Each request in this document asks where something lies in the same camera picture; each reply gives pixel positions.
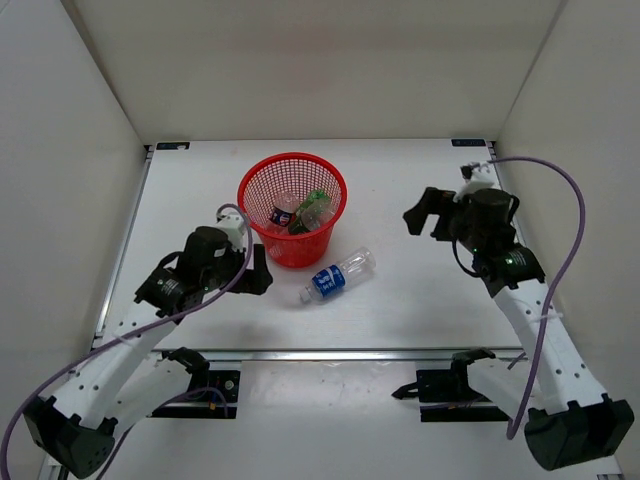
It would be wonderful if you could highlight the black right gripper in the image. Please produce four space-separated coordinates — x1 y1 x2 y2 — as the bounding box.
404 188 484 253

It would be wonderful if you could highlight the green plastic soda bottle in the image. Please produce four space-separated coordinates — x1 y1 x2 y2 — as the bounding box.
287 189 331 235

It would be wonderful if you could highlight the small clear bottle purple label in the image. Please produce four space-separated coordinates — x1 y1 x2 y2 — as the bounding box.
266 191 300 235

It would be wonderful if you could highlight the clear bottle dark green label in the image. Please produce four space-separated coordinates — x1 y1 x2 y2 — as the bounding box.
300 198 335 233

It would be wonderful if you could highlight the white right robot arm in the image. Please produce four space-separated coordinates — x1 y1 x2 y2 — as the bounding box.
403 187 635 471

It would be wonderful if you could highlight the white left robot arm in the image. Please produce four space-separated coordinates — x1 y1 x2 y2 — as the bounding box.
21 214 273 479

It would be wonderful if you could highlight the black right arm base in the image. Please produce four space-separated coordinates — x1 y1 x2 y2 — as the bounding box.
391 362 508 423

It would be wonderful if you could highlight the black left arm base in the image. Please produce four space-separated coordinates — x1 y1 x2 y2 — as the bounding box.
151 362 241 420

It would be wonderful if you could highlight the red mesh plastic bin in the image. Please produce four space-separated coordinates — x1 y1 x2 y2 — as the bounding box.
237 152 347 268

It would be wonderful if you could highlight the right blue table sticker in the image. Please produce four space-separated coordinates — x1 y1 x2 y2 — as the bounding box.
451 138 486 148

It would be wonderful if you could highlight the blue table sticker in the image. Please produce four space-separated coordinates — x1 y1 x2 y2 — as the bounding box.
451 138 486 148
155 142 190 151

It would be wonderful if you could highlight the clear bottle blue label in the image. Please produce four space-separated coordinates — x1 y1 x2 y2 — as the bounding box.
299 247 376 304

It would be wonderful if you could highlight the left blue table sticker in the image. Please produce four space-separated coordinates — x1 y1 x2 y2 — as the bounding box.
155 142 190 151

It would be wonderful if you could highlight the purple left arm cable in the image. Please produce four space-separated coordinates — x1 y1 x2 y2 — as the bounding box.
0 203 252 480

